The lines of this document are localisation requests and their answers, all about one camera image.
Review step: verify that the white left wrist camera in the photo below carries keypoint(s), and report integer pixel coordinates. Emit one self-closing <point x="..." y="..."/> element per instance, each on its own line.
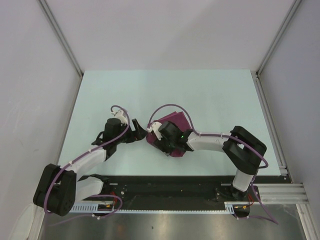
<point x="120" y="115"/>

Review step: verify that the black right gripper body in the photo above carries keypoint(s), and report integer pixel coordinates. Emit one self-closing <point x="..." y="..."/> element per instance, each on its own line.
<point x="166" y="146"/>

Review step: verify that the aluminium side rail right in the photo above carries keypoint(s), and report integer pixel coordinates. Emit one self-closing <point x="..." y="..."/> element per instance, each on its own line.
<point x="277" y="148"/>

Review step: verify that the purple cloth napkin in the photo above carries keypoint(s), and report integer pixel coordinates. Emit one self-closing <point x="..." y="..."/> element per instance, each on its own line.
<point x="179" y="119"/>

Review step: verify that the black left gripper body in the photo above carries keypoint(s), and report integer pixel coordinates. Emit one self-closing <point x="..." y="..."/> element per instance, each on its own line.
<point x="128" y="137"/>

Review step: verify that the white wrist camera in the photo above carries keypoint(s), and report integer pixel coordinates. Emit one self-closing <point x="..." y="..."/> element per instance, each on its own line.
<point x="154" y="129"/>
<point x="120" y="115"/>

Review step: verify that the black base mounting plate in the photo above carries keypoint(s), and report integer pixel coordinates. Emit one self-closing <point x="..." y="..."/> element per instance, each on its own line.
<point x="186" y="192"/>

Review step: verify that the aluminium frame post right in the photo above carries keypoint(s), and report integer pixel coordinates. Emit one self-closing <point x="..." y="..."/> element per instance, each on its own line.
<point x="293" y="9"/>

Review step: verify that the aluminium frame post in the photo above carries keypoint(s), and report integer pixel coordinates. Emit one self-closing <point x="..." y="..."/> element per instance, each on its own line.
<point x="57" y="30"/>
<point x="293" y="9"/>

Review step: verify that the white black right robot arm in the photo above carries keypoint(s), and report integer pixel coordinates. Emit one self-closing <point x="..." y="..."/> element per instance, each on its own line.
<point x="244" y="150"/>

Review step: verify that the light blue cable duct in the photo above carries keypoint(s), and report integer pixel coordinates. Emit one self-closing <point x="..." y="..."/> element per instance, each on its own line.
<point x="106" y="208"/>

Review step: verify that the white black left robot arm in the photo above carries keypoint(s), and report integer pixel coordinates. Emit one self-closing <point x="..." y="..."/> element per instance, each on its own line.
<point x="59" y="188"/>

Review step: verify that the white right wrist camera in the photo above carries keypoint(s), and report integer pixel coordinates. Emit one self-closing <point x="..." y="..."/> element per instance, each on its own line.
<point x="154" y="129"/>

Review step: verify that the aluminium frame post left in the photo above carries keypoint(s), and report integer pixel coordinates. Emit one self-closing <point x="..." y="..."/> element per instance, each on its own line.
<point x="57" y="30"/>

